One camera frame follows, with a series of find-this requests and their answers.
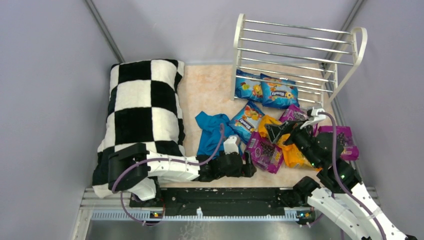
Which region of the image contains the purple candy bag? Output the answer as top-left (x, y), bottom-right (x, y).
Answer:
top-left (278, 104), bottom-right (309, 123)
top-left (316, 125), bottom-right (359, 161)
top-left (242, 132), bottom-right (284, 174)

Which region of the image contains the orange candy bag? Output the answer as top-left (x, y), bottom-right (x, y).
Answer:
top-left (257, 115), bottom-right (288, 149)
top-left (278, 133), bottom-right (321, 172)

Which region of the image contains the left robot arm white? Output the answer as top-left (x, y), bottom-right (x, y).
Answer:
top-left (107, 143), bottom-right (257, 201)

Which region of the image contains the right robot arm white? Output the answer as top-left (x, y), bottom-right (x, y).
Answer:
top-left (264, 121), bottom-right (416, 240)

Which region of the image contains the blue candy bag on floor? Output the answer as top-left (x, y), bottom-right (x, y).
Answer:
top-left (228, 101), bottom-right (265, 144)

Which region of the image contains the blue candy bag on shelf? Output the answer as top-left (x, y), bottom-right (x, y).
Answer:
top-left (260, 73), bottom-right (300, 110)

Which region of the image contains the blue candy bag far left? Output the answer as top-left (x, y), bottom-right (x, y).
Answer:
top-left (235, 69), bottom-right (263, 103)

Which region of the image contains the blue cloth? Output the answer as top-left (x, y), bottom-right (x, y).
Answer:
top-left (195, 111), bottom-right (236, 156)

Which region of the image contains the black white checkered pillow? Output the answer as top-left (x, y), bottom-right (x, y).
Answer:
top-left (92, 59), bottom-right (185, 199)

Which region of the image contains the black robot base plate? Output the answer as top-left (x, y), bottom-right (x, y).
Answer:
top-left (129, 187), bottom-right (308, 217)

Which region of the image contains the white metal wire shelf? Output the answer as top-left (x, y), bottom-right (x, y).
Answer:
top-left (229, 13), bottom-right (368, 108)

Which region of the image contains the aluminium frame rail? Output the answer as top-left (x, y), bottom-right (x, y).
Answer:
top-left (71, 187), bottom-right (380, 240)

